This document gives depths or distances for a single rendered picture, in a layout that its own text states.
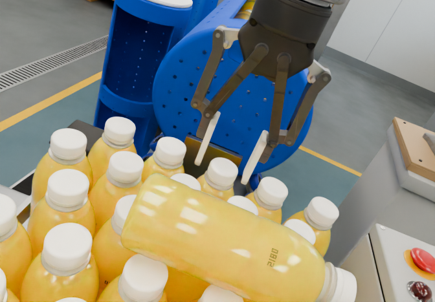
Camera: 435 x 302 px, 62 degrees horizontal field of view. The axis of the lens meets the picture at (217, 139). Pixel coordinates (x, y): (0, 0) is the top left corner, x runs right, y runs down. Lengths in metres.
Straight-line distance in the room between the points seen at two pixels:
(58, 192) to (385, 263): 0.38
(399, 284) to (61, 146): 0.41
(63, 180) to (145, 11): 1.01
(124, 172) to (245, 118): 0.28
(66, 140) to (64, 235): 0.13
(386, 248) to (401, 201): 0.54
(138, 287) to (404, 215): 0.85
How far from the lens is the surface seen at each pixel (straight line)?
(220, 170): 0.46
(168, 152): 0.46
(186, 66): 0.61
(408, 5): 5.89
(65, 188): 0.39
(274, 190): 0.48
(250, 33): 0.39
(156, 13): 1.35
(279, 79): 0.39
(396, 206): 1.05
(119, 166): 0.42
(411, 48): 6.01
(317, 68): 0.40
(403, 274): 0.50
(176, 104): 0.65
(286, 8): 0.36
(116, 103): 1.52
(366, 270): 0.53
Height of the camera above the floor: 1.37
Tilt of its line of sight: 32 degrees down
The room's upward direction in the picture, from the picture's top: 22 degrees clockwise
